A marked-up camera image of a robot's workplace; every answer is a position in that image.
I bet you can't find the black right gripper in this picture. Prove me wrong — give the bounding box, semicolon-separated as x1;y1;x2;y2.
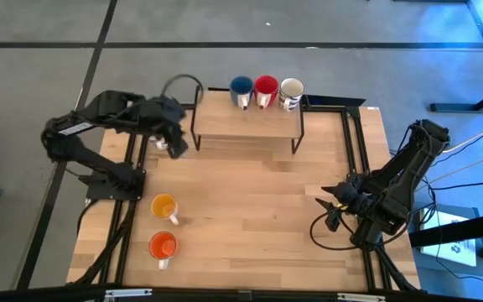
314;175;379;219

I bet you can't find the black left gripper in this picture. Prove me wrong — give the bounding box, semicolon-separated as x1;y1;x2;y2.
140;95;190;159

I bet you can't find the plain white mug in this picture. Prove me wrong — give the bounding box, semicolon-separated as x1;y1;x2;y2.
148;136;170;151

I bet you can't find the yellow mug white handle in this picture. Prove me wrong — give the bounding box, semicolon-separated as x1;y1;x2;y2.
150;193;180;227

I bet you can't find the blue mug white handle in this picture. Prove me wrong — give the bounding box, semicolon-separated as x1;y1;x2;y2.
229;75;255;111

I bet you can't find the red mug white handle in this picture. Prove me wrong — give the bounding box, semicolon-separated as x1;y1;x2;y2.
253;75;280;110

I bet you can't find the black angled plate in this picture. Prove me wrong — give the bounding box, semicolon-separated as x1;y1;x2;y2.
304;94;367;108

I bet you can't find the white navy patterned mug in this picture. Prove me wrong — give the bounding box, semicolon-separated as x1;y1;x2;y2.
278;77;305;112

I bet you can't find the white box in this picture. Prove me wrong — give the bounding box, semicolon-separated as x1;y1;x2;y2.
418;207;480;268

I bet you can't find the black overhead beam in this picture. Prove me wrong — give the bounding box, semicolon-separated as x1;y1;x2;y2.
0;284;483;302

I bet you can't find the black metal stand bar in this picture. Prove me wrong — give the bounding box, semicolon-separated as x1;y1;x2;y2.
408;208;483;249

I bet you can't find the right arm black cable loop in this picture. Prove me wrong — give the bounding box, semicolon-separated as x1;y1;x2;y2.
309;211;410;252

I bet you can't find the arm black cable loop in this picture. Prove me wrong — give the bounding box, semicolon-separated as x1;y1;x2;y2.
161;74;205;104
309;211;410;252

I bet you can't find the black aluminium table frame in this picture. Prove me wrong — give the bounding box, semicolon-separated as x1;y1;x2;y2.
67;87;421;294

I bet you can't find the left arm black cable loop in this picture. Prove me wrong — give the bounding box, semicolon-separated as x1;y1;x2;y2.
161;74;205;104

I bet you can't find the wooden shelf black metal frame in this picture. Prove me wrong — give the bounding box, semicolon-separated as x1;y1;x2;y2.
190;86;305;155

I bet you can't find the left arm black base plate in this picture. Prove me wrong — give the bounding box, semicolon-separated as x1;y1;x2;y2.
85;167;147;201

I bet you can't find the black cable bundle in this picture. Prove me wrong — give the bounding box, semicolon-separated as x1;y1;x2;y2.
358;246;419;294
72;200;138;287

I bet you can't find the orange mug white handle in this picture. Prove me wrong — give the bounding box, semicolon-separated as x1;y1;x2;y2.
148;231;179;271

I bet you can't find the silver metal bracket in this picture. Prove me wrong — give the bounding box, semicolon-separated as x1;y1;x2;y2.
105;288;153;299
336;292;387;302

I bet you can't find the black floor cable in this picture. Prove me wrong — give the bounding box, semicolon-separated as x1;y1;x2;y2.
428;179;483;192

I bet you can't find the white cable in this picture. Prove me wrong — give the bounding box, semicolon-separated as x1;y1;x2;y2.
428;145;483;185
441;129;483;154

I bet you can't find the black metal floor frame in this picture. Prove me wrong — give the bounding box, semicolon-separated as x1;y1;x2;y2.
428;0;483;113

